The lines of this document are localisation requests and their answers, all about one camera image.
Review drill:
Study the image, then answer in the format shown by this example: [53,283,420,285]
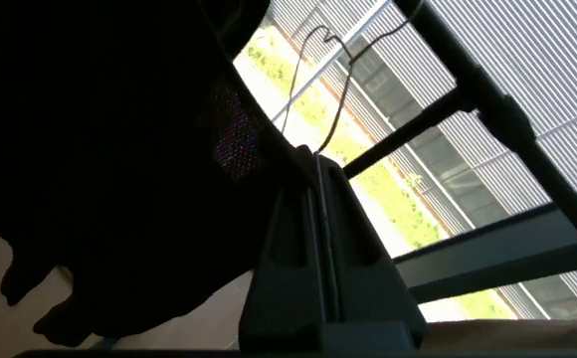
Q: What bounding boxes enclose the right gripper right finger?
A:
[316,153,429,350]

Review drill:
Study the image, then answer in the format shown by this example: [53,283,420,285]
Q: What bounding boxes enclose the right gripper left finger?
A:
[238,144,338,350]

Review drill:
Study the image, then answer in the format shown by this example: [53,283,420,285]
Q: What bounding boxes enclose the pink clothes hanger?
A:
[281,0,425,156]

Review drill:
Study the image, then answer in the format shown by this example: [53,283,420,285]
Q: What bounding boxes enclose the black garment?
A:
[0,0,315,349]

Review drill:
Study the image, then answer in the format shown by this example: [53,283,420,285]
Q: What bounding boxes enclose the black clothes rack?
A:
[341,0,577,265]

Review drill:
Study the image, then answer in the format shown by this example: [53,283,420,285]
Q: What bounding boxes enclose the window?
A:
[232,0,577,322]

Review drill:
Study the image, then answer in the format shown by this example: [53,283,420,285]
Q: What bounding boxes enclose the brown curtain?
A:
[420,313,577,349]

